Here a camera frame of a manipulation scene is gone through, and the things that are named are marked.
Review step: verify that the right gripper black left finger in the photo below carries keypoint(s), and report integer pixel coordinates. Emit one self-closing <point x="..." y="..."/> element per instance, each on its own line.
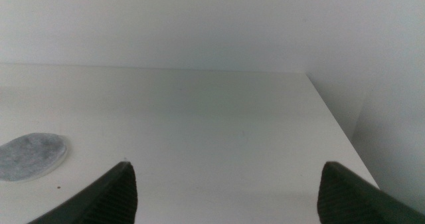
<point x="109" y="197"/>

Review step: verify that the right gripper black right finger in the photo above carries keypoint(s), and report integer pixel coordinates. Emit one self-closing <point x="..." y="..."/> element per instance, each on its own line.
<point x="345" y="200"/>

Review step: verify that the round grey felt cup mat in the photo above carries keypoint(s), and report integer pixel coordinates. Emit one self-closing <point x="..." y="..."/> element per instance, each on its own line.
<point x="30" y="156"/>

